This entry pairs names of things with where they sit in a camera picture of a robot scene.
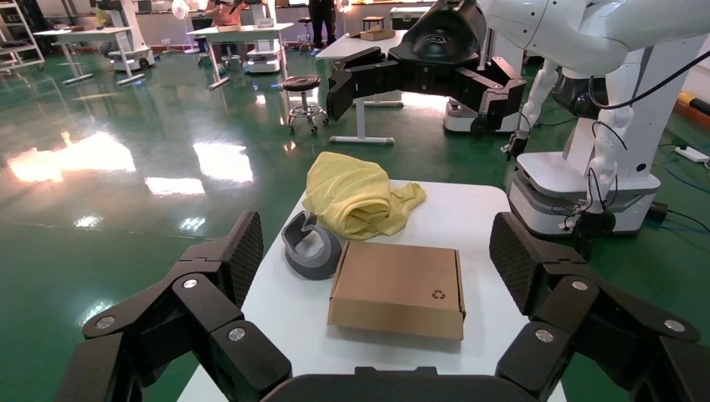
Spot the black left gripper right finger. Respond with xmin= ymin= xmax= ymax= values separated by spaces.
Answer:
xmin=487 ymin=210 xmax=710 ymax=402

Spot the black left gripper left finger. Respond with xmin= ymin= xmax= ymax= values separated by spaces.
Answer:
xmin=54 ymin=210 xmax=293 ymax=402

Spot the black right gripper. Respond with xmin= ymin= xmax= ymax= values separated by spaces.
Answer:
xmin=326 ymin=0 xmax=528 ymax=140

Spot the open cardboard box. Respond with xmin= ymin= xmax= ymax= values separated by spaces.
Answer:
xmin=349 ymin=24 xmax=397 ymax=43

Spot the small brown cardboard box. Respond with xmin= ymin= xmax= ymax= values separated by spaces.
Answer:
xmin=326 ymin=240 xmax=467 ymax=341

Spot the silver equipment case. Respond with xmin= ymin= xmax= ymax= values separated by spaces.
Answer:
xmin=388 ymin=6 xmax=435 ymax=32

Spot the white table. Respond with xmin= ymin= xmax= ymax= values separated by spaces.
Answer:
xmin=33 ymin=26 xmax=147 ymax=87
xmin=315 ymin=30 xmax=409 ymax=147
xmin=185 ymin=22 xmax=295 ymax=91

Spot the person in black clothes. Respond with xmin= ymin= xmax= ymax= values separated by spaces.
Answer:
xmin=307 ymin=0 xmax=338 ymax=57

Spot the black round stool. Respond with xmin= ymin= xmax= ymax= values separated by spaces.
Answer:
xmin=281 ymin=75 xmax=330 ymax=136

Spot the yellow cloth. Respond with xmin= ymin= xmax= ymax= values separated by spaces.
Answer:
xmin=301 ymin=151 xmax=428 ymax=242

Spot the person in orange shirt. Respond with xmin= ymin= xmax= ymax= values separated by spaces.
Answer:
xmin=203 ymin=0 xmax=250 ymax=28

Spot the white robot torso and base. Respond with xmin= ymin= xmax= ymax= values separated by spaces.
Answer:
xmin=507 ymin=33 xmax=710 ymax=240

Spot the white power strip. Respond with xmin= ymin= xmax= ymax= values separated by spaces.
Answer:
xmin=673 ymin=145 xmax=710 ymax=165

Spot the white standing fan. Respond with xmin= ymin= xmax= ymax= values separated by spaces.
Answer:
xmin=170 ymin=0 xmax=199 ymax=55

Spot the yellow black bumper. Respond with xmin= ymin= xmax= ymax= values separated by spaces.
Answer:
xmin=673 ymin=91 xmax=710 ymax=132

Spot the white metal shelf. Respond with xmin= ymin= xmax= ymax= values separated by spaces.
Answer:
xmin=0 ymin=0 xmax=46 ymax=73

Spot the white ribbed cable sleeve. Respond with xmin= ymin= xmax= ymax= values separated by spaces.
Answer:
xmin=502 ymin=58 xmax=561 ymax=162
xmin=571 ymin=105 xmax=635 ymax=245

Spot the blue floor cable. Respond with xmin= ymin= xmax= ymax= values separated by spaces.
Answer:
xmin=646 ymin=152 xmax=710 ymax=235

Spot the black torso cable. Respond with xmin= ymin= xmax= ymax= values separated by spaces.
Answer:
xmin=588 ymin=49 xmax=710 ymax=112

